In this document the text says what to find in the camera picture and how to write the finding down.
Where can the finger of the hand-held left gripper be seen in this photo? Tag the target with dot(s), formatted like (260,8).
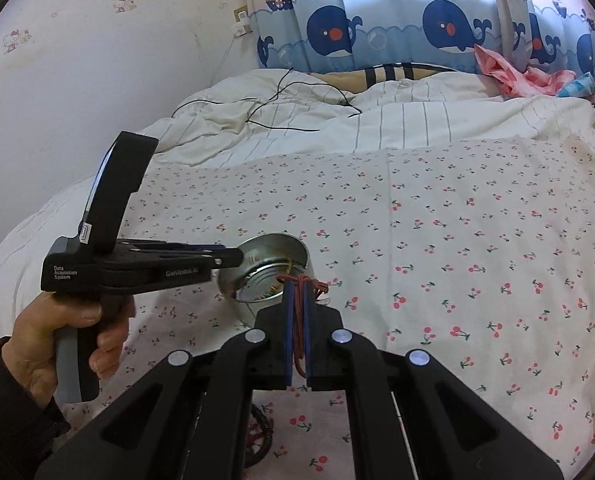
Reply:
(230,257)
(210,247)

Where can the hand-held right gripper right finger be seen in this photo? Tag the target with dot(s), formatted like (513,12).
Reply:
(308,332)

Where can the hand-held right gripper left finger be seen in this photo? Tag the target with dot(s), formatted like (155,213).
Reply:
(290,332)

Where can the round metal tin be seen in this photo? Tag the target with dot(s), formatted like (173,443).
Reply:
(262,265)

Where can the red rubber bands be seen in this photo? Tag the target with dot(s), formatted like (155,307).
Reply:
(298,278)

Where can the person's left forearm dark sleeve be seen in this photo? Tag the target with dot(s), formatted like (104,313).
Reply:
(12,420)

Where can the person's left hand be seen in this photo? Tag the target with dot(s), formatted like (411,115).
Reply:
(37,345)

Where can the cherry print bed sheet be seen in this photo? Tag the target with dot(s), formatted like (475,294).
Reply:
(477,260)

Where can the tan striped pillow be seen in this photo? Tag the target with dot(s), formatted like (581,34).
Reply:
(347,80)

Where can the white striped duvet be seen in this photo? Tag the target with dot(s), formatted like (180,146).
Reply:
(427,120)

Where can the whale print curtain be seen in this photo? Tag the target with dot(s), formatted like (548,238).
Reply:
(402,10)

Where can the pink cloth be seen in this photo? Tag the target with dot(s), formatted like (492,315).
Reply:
(507,80)

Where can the light blue patterned cloth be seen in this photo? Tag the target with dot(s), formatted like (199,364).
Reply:
(580,86)

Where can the white wall charger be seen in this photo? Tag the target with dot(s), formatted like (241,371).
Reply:
(242,21)

